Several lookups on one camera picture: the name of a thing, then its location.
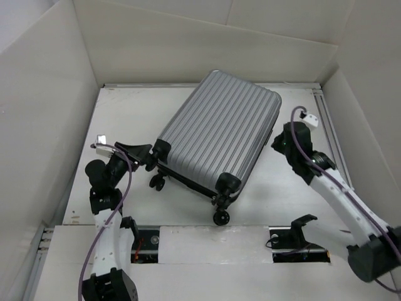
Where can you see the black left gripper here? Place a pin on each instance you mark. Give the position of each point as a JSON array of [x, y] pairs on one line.
[[136, 153]]

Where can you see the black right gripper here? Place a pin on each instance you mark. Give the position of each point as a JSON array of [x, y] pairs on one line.
[[277, 145]]

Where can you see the grey hard-shell suitcase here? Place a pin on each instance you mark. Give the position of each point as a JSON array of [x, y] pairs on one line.
[[214, 140]]

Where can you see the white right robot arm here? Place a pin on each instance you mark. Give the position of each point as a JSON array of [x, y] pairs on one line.
[[370, 245]]

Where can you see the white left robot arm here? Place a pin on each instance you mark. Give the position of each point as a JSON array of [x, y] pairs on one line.
[[104, 274]]

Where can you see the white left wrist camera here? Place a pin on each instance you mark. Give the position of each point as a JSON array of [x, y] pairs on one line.
[[101, 147]]

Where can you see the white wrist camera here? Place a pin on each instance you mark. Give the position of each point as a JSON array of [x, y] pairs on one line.
[[101, 147], [310, 120]]

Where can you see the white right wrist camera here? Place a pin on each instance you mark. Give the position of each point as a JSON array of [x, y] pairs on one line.
[[310, 120]]

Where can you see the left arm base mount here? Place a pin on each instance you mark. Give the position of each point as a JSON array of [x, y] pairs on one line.
[[146, 245]]

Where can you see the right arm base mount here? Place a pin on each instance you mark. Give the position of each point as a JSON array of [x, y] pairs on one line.
[[288, 244]]

